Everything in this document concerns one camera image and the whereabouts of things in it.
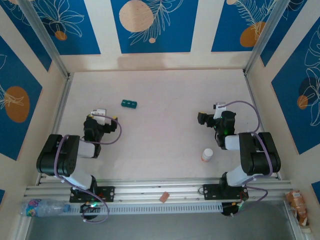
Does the teal pill organizer box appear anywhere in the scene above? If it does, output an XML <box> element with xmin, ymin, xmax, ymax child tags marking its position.
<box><xmin>121</xmin><ymin>99</ymin><xmax>138</xmax><ymax>110</ymax></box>

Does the white pill bottle orange label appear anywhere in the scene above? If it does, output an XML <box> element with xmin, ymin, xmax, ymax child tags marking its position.
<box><xmin>201</xmin><ymin>148</ymin><xmax>214</xmax><ymax>163</ymax></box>

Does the black controller board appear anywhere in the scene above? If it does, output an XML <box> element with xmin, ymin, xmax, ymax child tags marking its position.
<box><xmin>79</xmin><ymin>202</ymin><xmax>101</xmax><ymax>221</ymax></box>
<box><xmin>221</xmin><ymin>201</ymin><xmax>245</xmax><ymax>217</ymax></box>

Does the clear plastic water bottle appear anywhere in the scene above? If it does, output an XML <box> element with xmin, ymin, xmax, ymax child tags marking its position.
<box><xmin>19</xmin><ymin>198</ymin><xmax>71</xmax><ymax>218</ymax></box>

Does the orange snack packet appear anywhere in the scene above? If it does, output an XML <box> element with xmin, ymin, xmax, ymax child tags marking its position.
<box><xmin>284</xmin><ymin>189</ymin><xmax>310</xmax><ymax>227</ymax></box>

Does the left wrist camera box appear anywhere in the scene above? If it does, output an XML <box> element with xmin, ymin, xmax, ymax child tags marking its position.
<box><xmin>91</xmin><ymin>108</ymin><xmax>113</xmax><ymax>125</ymax></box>

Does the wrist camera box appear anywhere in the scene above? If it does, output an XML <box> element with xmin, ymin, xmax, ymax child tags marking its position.
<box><xmin>212</xmin><ymin>101</ymin><xmax>228</xmax><ymax>120</ymax></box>
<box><xmin>91</xmin><ymin>108</ymin><xmax>113</xmax><ymax>125</ymax></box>

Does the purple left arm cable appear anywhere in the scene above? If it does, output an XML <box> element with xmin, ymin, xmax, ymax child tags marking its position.
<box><xmin>53</xmin><ymin>116</ymin><xmax>123</xmax><ymax>224</ymax></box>

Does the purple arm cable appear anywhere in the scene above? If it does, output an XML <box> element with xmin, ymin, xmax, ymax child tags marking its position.
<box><xmin>226</xmin><ymin>100</ymin><xmax>273</xmax><ymax>218</ymax></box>
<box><xmin>53</xmin><ymin>116</ymin><xmax>123</xmax><ymax>224</ymax></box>

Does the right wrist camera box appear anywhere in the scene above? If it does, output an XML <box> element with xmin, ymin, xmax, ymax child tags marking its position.
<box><xmin>212</xmin><ymin>101</ymin><xmax>228</xmax><ymax>120</ymax></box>

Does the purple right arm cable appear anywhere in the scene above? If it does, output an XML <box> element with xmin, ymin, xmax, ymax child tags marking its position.
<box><xmin>226</xmin><ymin>100</ymin><xmax>273</xmax><ymax>218</ymax></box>

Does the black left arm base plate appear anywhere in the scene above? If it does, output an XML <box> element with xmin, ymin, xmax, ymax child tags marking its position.
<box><xmin>69</xmin><ymin>186</ymin><xmax>116</xmax><ymax>203</ymax></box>

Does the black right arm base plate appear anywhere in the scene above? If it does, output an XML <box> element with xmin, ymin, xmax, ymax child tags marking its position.
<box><xmin>202</xmin><ymin>183</ymin><xmax>250</xmax><ymax>201</ymax></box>

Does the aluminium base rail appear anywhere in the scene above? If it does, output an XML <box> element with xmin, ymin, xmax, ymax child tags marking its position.
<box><xmin>23</xmin><ymin>177</ymin><xmax>293</xmax><ymax>205</ymax></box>

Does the aluminium frame post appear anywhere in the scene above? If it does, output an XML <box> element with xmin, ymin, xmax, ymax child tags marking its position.
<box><xmin>243</xmin><ymin>0</ymin><xmax>296</xmax><ymax>76</ymax></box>
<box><xmin>18</xmin><ymin>0</ymin><xmax>71</xmax><ymax>79</ymax></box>

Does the grey slotted cable duct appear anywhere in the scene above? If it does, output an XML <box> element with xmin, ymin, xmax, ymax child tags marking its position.
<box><xmin>67</xmin><ymin>202</ymin><xmax>223</xmax><ymax>216</ymax></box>

